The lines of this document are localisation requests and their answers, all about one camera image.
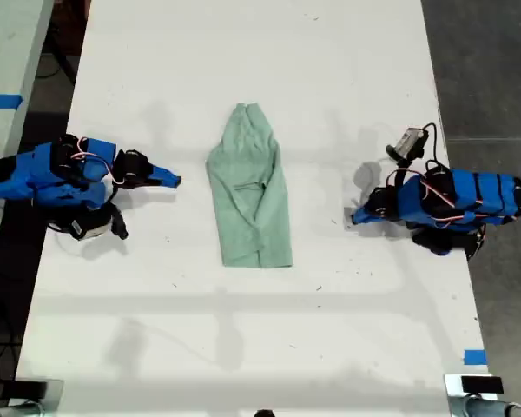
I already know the pale green T-shirt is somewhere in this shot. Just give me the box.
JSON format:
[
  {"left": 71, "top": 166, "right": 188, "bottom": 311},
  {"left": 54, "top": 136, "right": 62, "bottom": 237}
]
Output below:
[{"left": 205, "top": 102, "right": 294, "bottom": 269}]

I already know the blue tape strip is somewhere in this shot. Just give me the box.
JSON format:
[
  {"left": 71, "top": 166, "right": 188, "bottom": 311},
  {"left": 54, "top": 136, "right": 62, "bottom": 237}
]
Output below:
[
  {"left": 0, "top": 92, "right": 25, "bottom": 110},
  {"left": 463, "top": 348, "right": 488, "bottom": 367}
]

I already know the white side table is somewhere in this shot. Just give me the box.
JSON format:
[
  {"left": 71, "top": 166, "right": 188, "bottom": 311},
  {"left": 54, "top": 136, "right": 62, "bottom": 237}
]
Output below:
[{"left": 0, "top": 0, "right": 56, "bottom": 279}]

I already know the metal clamp plate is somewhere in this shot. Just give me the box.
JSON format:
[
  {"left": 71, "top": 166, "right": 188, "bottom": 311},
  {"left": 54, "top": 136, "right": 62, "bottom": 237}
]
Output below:
[
  {"left": 443, "top": 374, "right": 501, "bottom": 400},
  {"left": 7, "top": 378, "right": 66, "bottom": 400}
]

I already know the small black box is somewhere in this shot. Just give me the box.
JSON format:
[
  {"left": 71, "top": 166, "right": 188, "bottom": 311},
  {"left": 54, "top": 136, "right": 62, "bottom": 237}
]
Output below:
[{"left": 460, "top": 376, "right": 505, "bottom": 394}]

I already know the grey metal tube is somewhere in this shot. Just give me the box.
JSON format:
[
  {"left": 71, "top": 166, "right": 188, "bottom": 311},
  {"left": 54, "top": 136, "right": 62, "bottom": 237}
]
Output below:
[
  {"left": 448, "top": 394, "right": 521, "bottom": 417},
  {"left": 0, "top": 400, "right": 49, "bottom": 417}
]

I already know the camera black stalk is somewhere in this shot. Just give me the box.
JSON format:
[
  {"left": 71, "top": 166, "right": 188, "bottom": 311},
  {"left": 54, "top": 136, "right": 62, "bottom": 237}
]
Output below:
[
  {"left": 392, "top": 157, "right": 414, "bottom": 189},
  {"left": 106, "top": 202, "right": 129, "bottom": 241}
]

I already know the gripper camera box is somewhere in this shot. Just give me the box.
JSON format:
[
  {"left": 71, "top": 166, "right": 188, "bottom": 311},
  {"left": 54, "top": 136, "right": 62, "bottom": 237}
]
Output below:
[
  {"left": 386, "top": 127, "right": 431, "bottom": 162},
  {"left": 70, "top": 211, "right": 115, "bottom": 242}
]

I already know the camera black cable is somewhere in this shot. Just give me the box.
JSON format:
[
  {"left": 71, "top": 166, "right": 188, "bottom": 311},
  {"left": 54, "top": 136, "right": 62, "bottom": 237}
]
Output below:
[{"left": 420, "top": 122, "right": 440, "bottom": 169}]

